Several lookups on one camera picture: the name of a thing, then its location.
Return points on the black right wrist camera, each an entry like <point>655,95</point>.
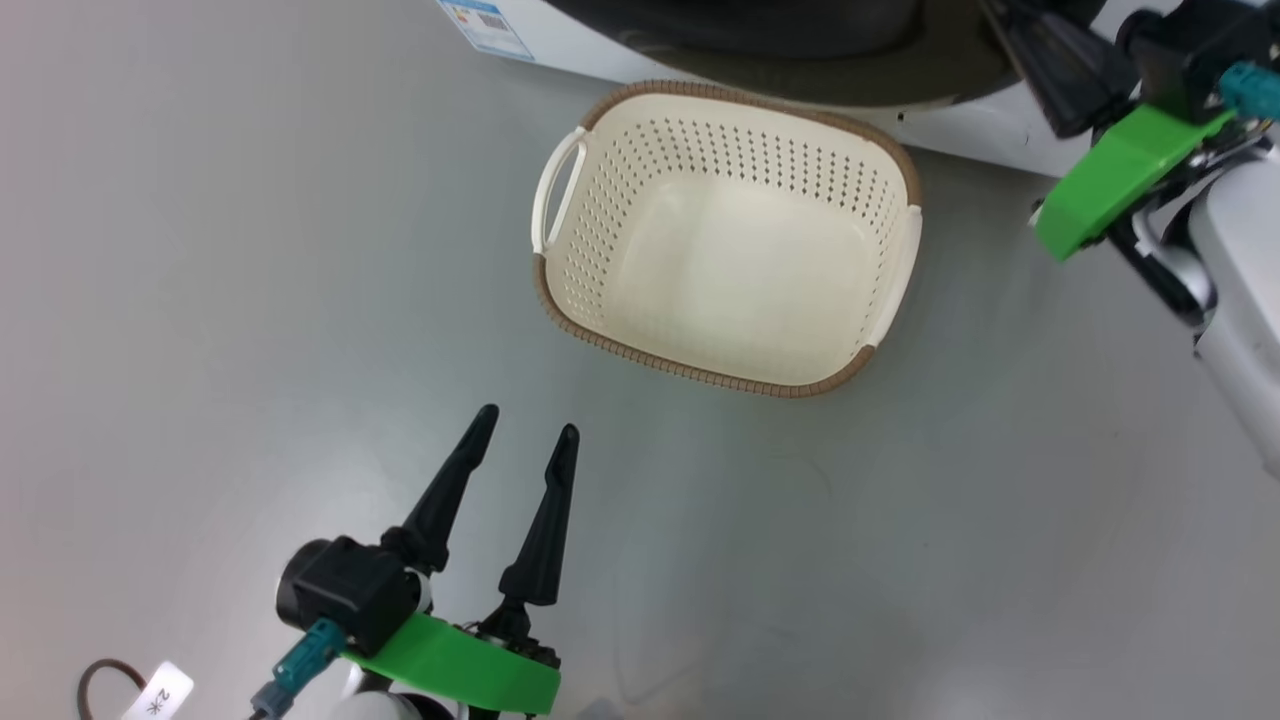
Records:
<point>1190,50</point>

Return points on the washing machine door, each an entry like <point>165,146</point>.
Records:
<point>800,50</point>

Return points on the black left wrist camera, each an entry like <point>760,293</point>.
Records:
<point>345,590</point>

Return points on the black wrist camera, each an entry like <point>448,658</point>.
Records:
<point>1190,50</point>
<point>345,590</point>

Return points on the blue energy label sticker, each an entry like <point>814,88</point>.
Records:
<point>487,25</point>

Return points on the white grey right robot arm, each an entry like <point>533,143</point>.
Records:
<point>1240,280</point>

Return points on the white front-load washing machine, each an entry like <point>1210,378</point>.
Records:
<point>960,130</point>

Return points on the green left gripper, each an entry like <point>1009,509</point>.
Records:
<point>460,670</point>

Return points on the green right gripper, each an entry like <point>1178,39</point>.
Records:
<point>1120,180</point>

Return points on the cream laundry basket brown rim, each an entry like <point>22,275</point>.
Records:
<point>730,280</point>

